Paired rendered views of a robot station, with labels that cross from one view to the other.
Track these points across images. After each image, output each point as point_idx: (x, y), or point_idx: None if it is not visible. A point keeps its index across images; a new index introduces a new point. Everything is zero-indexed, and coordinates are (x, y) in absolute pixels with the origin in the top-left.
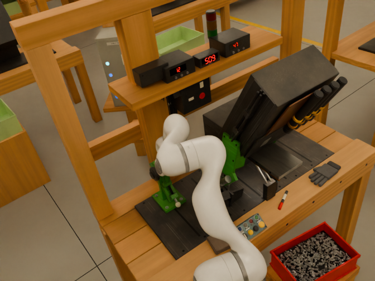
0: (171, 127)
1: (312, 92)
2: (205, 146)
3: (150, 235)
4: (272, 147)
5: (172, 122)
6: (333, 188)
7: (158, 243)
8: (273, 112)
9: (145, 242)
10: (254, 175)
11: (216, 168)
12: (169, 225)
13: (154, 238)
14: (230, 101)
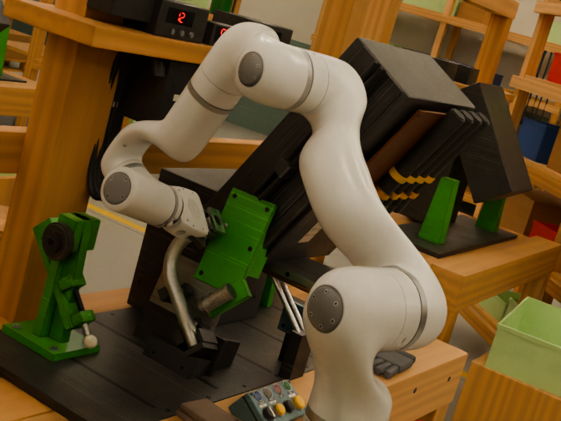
0: (259, 29)
1: (445, 113)
2: (339, 64)
3: (15, 395)
4: (310, 262)
5: (255, 26)
6: (404, 398)
7: (44, 411)
8: (393, 113)
9: (5, 405)
10: (245, 342)
11: (359, 106)
12: (69, 381)
13: (30, 402)
14: (212, 169)
